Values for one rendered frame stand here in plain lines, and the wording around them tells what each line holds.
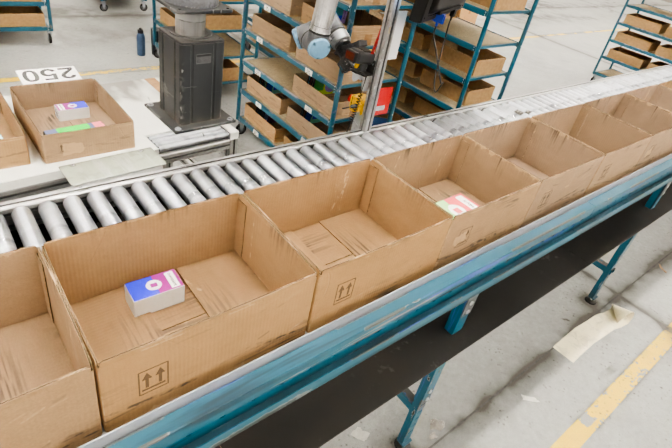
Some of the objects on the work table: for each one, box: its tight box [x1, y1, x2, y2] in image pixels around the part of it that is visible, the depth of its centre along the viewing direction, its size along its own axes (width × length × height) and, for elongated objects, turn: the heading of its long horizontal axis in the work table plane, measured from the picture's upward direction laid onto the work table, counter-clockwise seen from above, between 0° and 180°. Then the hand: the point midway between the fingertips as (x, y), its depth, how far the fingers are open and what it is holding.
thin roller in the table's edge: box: [157, 132, 228, 152], centre depth 185 cm, size 2×28×2 cm, turn 118°
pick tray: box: [9, 78, 135, 164], centre depth 172 cm, size 28×38×10 cm
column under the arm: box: [144, 26, 236, 134], centre depth 191 cm, size 26×26×33 cm
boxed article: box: [54, 101, 90, 121], centre depth 180 cm, size 6×10×5 cm, turn 115°
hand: (365, 78), depth 209 cm, fingers closed
